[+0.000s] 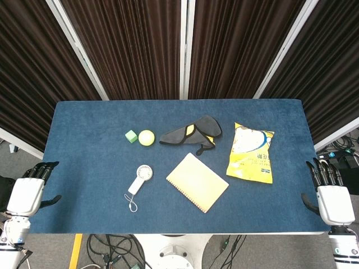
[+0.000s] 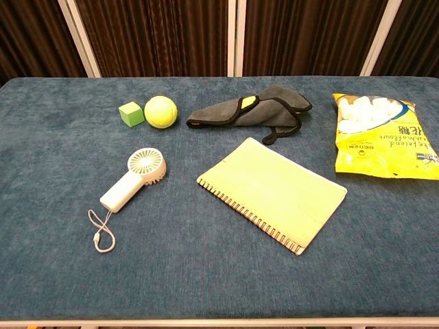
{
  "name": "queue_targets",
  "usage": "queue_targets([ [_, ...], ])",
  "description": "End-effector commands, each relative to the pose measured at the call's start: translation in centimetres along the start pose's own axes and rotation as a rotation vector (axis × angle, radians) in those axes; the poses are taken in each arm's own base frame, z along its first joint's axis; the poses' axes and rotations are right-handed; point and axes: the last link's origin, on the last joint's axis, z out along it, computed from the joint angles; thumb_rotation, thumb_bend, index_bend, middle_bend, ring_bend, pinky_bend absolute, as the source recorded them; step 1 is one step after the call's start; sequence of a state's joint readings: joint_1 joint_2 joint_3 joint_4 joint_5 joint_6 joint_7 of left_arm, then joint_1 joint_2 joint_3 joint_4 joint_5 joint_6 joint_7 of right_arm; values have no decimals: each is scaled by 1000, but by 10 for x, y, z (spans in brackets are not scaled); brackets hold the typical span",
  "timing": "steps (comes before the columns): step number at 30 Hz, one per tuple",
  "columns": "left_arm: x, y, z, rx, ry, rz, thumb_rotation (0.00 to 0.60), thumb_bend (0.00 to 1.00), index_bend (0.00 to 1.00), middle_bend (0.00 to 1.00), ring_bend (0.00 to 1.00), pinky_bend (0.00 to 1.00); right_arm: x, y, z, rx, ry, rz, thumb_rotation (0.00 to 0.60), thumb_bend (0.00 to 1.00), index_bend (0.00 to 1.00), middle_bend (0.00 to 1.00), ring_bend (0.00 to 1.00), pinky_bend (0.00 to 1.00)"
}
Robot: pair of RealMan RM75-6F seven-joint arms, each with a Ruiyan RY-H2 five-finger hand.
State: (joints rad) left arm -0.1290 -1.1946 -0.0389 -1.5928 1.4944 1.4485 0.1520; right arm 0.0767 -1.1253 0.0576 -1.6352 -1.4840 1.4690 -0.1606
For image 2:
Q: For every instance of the small white handheld fan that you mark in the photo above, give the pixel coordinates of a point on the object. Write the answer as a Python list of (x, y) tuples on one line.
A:
[(120, 192)]

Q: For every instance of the yellow spiral notebook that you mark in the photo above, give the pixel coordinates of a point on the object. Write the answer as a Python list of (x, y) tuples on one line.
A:
[(274, 192)]

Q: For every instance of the black and yellow sleep mask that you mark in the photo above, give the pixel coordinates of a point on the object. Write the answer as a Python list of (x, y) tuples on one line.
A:
[(260, 111)]

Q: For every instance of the yellow tennis ball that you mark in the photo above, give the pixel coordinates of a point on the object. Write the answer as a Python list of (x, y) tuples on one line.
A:
[(160, 112)]

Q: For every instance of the green cube block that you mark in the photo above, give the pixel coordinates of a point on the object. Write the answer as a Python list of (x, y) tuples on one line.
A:
[(130, 114)]

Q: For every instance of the blue table cover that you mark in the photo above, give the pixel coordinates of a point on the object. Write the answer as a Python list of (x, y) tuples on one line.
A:
[(205, 281)]

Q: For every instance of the dark brown pleated curtain panel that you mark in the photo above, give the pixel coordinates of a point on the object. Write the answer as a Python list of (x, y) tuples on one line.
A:
[(31, 34), (308, 34), (415, 37), (154, 34)]

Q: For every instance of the yellow marshmallow bag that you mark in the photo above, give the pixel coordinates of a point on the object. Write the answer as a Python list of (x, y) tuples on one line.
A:
[(380, 150)]

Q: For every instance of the white partition post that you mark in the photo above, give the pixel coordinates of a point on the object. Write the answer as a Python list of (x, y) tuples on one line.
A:
[(235, 37), (380, 37), (80, 41)]

